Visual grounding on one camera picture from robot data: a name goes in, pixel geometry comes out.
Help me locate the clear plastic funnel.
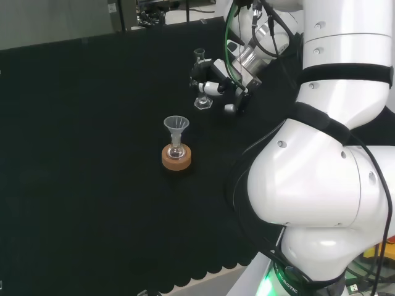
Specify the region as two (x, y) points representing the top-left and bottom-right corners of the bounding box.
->
(163, 115), (190, 146)

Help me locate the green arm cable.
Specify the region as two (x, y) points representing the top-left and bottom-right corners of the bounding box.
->
(224, 0), (248, 91)

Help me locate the long black arm cable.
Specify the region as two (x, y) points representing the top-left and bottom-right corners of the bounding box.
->
(223, 117), (390, 296)

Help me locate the black bench cloth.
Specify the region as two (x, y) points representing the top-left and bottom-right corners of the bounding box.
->
(0, 15), (395, 296)

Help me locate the dark metal cabinet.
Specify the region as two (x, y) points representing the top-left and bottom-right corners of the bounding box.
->
(106, 0), (139, 32)

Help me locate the grey partition panel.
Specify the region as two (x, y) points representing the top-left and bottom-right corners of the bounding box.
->
(0, 0), (108, 51)

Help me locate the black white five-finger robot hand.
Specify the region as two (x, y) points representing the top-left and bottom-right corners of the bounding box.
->
(188, 39), (262, 117)

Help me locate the cork ring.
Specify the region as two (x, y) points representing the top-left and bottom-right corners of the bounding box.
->
(160, 142), (193, 171)

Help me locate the clear glass graduated cylinder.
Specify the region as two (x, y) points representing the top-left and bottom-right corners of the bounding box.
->
(193, 47), (214, 110)

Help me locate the yellow stop button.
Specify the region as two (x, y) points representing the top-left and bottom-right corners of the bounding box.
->
(361, 234), (395, 263)

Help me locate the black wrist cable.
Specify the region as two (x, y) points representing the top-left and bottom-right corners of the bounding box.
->
(251, 0), (293, 60)

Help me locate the clear round-bottom flask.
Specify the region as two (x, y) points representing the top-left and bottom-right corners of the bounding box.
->
(167, 139), (186, 160)

